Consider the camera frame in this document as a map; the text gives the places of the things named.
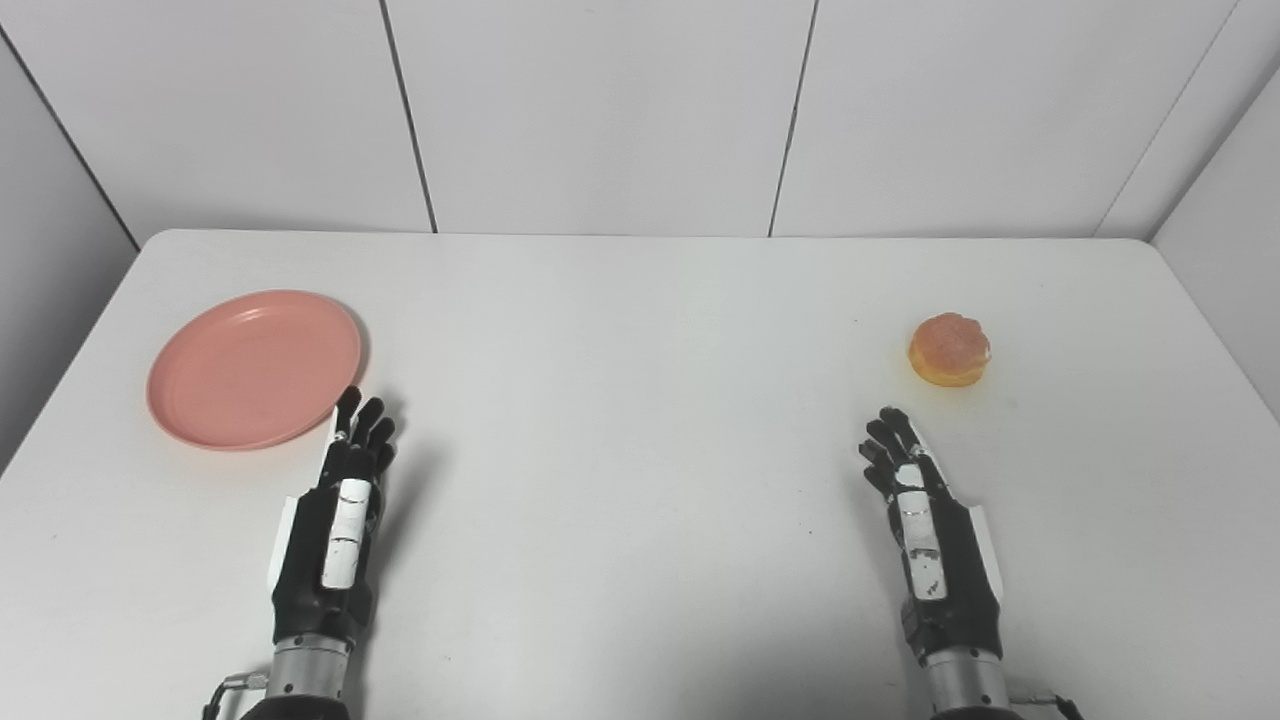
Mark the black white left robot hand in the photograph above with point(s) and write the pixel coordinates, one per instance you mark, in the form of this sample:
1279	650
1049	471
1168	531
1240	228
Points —
340	530

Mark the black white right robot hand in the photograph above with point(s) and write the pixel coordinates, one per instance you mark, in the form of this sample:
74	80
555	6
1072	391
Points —
930	560

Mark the pink round plate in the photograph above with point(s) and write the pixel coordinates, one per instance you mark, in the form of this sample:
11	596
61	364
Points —
255	370

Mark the orange cream puff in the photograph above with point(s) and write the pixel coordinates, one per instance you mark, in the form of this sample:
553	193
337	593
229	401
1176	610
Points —
950	350

